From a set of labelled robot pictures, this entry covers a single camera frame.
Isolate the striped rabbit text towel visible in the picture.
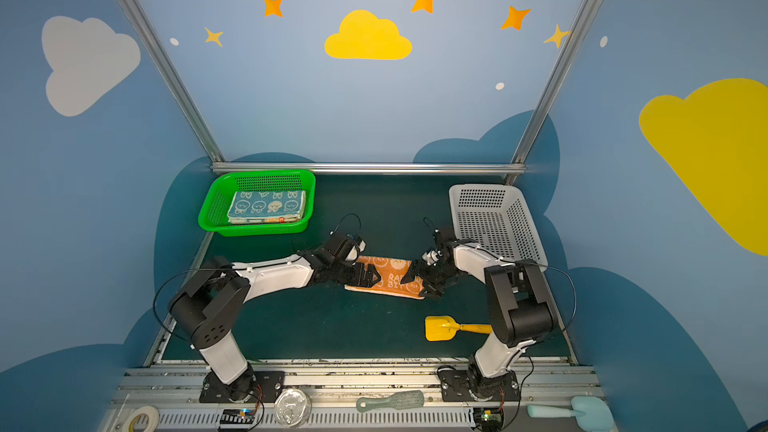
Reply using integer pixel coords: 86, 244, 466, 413
228, 216, 302, 225

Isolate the teal owl pattern towel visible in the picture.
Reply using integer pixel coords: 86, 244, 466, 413
227, 190, 306, 219

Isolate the small circuit board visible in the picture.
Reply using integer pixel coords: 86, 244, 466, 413
472, 408, 504, 432
217, 408, 256, 431

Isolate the right small circuit board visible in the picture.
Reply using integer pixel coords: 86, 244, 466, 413
472, 408, 504, 432

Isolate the yellow toy shovel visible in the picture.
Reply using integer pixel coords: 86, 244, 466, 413
424, 316, 492, 342

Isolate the left small circuit board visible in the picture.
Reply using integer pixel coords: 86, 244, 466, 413
217, 408, 256, 431

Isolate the aluminium front rail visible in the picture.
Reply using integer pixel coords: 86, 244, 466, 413
99, 357, 604, 431

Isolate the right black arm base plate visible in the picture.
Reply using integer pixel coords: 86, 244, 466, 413
436, 366, 521, 402

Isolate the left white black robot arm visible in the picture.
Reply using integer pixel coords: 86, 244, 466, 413
168, 247, 381, 386

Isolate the white tape roll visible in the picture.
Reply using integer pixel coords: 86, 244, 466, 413
124, 406, 160, 432

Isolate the clear round lid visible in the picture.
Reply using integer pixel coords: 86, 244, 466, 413
273, 388, 312, 428

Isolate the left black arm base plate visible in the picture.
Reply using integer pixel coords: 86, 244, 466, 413
199, 369, 285, 404

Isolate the aluminium rear frame bar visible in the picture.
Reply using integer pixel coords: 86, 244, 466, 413
211, 162, 526, 176

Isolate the grey plastic basket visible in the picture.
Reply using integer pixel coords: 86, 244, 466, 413
449, 184, 548, 266

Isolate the aluminium frame post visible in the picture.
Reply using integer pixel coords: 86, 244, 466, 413
117, 0, 225, 163
511, 0, 603, 175

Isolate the aluminium left frame post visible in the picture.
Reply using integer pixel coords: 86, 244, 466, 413
117, 0, 225, 163

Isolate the orange pattern towel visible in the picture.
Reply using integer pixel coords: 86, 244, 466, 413
345, 256, 424, 300

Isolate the green plastic basket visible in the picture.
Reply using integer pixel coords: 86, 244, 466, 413
198, 170, 316, 237

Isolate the grey green brush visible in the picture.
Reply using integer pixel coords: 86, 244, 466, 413
356, 390, 425, 413

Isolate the aluminium right frame post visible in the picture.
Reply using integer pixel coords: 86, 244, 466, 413
511, 0, 603, 175

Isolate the mint green spatula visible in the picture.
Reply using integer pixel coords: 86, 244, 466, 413
526, 396, 616, 432

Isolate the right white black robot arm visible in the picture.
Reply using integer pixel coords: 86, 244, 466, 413
401, 240, 560, 379

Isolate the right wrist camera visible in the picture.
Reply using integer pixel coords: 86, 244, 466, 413
422, 250, 439, 266

